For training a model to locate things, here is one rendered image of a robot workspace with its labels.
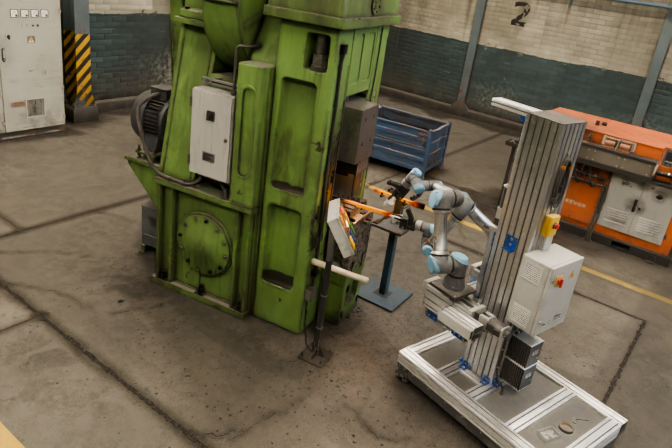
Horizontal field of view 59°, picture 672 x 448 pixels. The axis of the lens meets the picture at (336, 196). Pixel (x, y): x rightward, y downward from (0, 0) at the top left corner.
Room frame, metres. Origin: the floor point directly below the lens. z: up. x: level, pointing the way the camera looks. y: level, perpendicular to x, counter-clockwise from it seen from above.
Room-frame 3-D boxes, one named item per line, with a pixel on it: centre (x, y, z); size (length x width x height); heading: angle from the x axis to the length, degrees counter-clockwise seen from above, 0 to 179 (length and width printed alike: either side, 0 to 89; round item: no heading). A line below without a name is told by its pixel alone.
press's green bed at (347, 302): (4.27, 0.02, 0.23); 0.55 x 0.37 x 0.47; 67
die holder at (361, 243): (4.27, 0.02, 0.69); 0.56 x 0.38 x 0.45; 67
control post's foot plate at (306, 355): (3.59, -0.01, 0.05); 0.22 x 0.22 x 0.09; 67
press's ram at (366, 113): (4.26, 0.01, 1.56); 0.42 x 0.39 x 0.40; 67
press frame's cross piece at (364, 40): (4.32, 0.15, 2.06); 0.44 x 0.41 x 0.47; 67
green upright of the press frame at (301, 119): (4.01, 0.28, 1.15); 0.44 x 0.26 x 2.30; 67
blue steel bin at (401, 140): (8.34, -0.81, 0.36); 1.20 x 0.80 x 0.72; 62
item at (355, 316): (4.11, -0.21, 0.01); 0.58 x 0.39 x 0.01; 157
